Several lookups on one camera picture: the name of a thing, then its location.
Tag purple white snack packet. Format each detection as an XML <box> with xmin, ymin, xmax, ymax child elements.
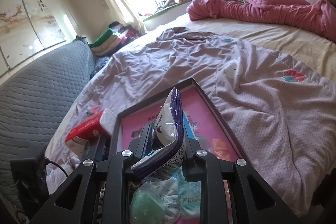
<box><xmin>130</xmin><ymin>88</ymin><xmax>186</xmax><ymax>181</ymax></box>

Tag pink blue book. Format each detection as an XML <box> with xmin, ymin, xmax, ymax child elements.
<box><xmin>119</xmin><ymin>87</ymin><xmax>241</xmax><ymax>224</ymax></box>

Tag dark grey small box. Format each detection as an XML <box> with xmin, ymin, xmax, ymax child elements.
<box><xmin>80</xmin><ymin>135</ymin><xmax>111</xmax><ymax>162</ymax></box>

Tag red white tissue box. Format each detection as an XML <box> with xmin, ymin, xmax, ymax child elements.
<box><xmin>64</xmin><ymin>109</ymin><xmax>117</xmax><ymax>157</ymax></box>

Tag green item plastic bag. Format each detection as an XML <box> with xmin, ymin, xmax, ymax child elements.
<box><xmin>130</xmin><ymin>177</ymin><xmax>181</xmax><ymax>223</ymax></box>

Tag grey quilted headboard cover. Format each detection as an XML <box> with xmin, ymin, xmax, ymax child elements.
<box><xmin>0</xmin><ymin>40</ymin><xmax>95</xmax><ymax>208</ymax></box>

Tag stack of folded blankets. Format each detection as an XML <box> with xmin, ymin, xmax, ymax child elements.
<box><xmin>89</xmin><ymin>22</ymin><xmax>139</xmax><ymax>57</ymax></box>

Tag pink red rolled duvet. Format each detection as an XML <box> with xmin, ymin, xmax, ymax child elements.
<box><xmin>187</xmin><ymin>0</ymin><xmax>335</xmax><ymax>43</ymax></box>

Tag black cable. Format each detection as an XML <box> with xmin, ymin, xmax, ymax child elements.
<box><xmin>44</xmin><ymin>157</ymin><xmax>70</xmax><ymax>179</ymax></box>

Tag dark picture frame tray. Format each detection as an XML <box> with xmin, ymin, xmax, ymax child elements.
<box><xmin>99</xmin><ymin>77</ymin><xmax>250</xmax><ymax>224</ymax></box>

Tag wall painting panels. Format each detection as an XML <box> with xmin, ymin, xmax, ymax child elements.
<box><xmin>1</xmin><ymin>0</ymin><xmax>67</xmax><ymax>69</ymax></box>

